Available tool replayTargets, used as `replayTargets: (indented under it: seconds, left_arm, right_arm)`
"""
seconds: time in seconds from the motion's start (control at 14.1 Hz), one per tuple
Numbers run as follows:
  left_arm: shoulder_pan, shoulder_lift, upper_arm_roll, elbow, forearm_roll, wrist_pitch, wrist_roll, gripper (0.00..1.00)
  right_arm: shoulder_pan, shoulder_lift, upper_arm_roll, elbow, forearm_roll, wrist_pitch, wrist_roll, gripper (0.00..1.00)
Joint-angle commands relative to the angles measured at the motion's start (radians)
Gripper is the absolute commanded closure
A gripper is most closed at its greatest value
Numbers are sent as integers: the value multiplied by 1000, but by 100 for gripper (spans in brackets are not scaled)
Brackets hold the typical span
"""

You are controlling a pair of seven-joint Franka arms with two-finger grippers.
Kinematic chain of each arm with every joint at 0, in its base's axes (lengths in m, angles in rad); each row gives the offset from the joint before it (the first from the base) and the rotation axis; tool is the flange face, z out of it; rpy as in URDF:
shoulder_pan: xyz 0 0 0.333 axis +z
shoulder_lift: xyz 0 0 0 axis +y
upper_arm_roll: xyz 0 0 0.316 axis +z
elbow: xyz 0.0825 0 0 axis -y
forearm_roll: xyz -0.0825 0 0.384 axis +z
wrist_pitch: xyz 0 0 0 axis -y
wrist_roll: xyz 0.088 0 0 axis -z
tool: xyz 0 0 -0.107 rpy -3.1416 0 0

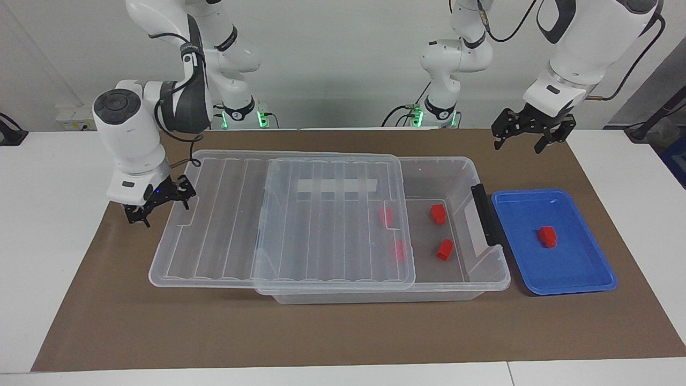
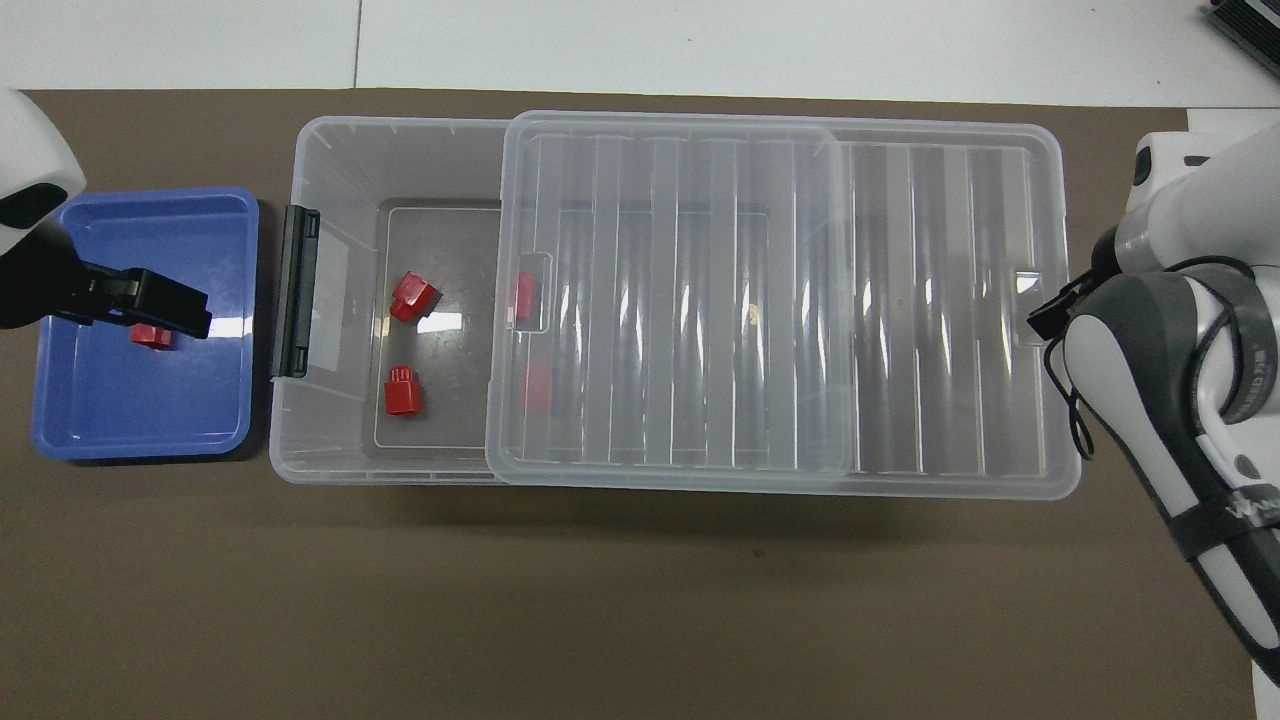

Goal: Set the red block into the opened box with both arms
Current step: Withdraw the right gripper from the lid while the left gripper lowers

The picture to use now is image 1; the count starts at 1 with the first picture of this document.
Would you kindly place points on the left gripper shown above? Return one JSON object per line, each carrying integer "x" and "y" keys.
{"x": 540, "y": 120}

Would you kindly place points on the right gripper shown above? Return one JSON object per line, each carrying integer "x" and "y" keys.
{"x": 158, "y": 193}

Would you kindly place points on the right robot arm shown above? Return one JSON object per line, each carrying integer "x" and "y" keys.
{"x": 128, "y": 128}

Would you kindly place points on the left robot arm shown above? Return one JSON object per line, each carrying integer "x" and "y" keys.
{"x": 581, "y": 48}

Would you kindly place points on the red block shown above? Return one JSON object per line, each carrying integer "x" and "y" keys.
{"x": 397, "y": 251}
{"x": 547, "y": 236}
{"x": 386, "y": 216}
{"x": 444, "y": 250}
{"x": 438, "y": 213}

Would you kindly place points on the clear plastic storage box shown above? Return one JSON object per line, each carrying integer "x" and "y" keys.
{"x": 429, "y": 279}

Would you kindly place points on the clear plastic lid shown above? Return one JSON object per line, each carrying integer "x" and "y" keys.
{"x": 225, "y": 225}

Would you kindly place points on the black stand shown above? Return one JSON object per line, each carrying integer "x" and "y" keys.
{"x": 10, "y": 134}
{"x": 656, "y": 115}

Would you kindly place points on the blue plastic tray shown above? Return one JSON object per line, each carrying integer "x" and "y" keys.
{"x": 568, "y": 268}

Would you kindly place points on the white wall socket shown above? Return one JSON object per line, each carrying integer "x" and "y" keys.
{"x": 75, "y": 120}

